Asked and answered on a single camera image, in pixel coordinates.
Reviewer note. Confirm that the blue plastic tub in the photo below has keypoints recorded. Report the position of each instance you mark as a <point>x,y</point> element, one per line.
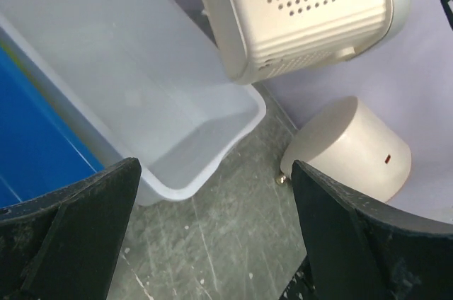
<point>39,151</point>

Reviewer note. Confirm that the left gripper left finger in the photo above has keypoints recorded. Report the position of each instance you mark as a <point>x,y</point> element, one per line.
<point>65,244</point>

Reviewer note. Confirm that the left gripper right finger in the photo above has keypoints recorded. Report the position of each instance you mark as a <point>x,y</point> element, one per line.
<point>360,248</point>

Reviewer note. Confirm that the beige perforated basket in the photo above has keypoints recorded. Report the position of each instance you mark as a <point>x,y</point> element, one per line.
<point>261,39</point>

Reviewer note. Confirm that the white plastic tub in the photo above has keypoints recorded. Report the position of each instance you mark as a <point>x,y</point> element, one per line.
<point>135,78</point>

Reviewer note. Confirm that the beige round stool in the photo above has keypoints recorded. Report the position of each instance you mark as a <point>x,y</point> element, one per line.
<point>347,142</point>

